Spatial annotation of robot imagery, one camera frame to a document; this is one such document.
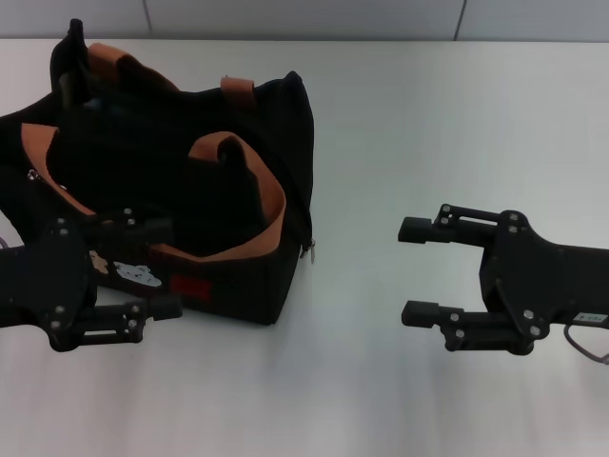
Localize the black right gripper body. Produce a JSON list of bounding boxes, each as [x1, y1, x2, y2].
[[478, 211, 609, 356]]

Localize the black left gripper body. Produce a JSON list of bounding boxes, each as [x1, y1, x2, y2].
[[0, 219, 99, 352]]

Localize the black food bag brown handles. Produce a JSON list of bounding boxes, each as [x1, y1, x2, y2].
[[0, 17, 319, 328]]

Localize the silver main zipper pull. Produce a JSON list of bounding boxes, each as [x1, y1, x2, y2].
[[300, 235, 319, 266]]

